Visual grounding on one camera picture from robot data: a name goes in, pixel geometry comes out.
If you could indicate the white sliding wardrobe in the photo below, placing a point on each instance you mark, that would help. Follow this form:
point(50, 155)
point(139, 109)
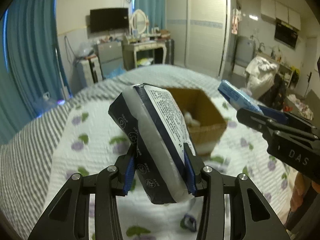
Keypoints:
point(201, 31)

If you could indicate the light blue tissue pack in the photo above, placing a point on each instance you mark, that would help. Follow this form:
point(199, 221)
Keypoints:
point(237, 98)

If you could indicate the clear water jug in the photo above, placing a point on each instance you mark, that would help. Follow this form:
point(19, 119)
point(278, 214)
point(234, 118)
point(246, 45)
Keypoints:
point(45, 103)

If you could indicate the dark blue tissue pack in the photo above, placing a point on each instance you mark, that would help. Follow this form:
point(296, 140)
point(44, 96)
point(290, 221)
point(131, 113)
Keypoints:
point(155, 126)

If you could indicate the white suitcase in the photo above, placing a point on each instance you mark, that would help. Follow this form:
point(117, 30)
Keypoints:
point(89, 71)

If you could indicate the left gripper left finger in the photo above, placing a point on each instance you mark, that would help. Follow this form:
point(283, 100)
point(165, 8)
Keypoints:
point(113, 181)

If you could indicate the white vanity dressing table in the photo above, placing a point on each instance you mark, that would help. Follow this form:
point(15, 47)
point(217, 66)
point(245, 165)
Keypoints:
point(132, 52)

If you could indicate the teal curtain by wardrobe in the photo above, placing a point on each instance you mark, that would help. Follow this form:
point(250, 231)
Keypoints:
point(149, 2)

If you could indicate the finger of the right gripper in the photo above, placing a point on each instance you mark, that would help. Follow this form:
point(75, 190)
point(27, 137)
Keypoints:
point(289, 123)
point(253, 120)

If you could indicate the white laundry bag pile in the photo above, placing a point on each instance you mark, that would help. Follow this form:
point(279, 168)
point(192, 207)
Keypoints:
point(260, 76)

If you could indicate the black wall television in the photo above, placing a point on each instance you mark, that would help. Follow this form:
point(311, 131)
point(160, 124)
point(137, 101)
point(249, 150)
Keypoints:
point(107, 19)

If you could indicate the grey washing machine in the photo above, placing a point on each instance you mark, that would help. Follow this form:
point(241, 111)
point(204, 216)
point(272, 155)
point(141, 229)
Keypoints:
point(245, 51)

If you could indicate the grey small fridge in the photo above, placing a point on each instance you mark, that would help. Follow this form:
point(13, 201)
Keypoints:
point(111, 59)

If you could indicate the open cardboard box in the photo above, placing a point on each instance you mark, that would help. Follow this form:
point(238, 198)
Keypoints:
point(205, 123)

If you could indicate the grey striped bed sheet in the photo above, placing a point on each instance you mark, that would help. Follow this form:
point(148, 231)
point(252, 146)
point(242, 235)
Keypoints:
point(26, 160)

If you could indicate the black range hood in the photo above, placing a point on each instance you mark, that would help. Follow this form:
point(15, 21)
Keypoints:
point(286, 34)

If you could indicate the oval white vanity mirror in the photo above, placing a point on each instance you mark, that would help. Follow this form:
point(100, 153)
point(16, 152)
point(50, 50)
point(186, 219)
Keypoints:
point(138, 22)

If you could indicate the white kitchen wall cabinets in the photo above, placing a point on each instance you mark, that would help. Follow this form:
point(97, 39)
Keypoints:
point(272, 10)

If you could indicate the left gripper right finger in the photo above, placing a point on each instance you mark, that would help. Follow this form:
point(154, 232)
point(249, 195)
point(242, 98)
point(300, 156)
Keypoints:
point(207, 214)

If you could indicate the floral white quilt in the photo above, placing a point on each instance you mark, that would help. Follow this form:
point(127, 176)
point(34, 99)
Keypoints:
point(92, 141)

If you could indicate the teal window curtain left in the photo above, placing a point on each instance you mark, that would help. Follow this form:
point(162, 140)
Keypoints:
point(30, 62)

